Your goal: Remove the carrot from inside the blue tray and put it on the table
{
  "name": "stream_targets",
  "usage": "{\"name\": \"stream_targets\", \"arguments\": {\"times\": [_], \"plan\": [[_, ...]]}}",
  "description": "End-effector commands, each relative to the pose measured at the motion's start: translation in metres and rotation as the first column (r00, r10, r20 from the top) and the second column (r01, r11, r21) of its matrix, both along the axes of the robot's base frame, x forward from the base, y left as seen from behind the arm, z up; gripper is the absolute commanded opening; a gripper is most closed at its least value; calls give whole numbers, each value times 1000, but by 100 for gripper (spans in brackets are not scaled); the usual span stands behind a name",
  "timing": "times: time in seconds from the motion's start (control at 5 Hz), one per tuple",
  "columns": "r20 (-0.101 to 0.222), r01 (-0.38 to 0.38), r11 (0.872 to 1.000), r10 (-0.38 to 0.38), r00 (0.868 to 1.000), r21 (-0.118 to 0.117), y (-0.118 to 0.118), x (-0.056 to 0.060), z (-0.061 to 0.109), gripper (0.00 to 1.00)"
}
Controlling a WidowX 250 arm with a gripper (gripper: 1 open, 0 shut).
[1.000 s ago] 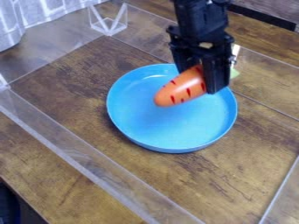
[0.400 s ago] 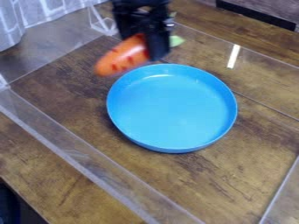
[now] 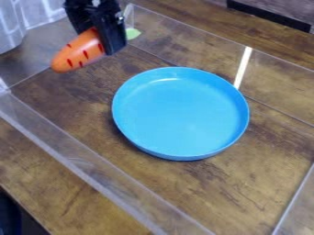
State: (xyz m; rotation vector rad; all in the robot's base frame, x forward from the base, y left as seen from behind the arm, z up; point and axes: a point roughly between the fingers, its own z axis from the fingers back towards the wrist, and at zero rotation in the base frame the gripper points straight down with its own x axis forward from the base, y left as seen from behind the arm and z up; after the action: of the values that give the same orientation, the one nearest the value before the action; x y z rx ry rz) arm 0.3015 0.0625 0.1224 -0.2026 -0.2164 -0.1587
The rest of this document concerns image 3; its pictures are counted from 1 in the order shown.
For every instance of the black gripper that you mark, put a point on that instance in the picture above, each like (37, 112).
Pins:
(107, 18)

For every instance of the orange toy carrot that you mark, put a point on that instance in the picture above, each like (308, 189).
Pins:
(79, 53)

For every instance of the blue round tray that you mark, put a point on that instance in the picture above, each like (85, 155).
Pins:
(180, 113)

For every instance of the white grey checked curtain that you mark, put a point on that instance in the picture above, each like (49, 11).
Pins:
(21, 15)

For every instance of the dark wooden bar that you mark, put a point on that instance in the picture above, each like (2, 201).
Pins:
(284, 21)

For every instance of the clear acrylic enclosure wall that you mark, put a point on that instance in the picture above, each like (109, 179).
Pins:
(85, 183)

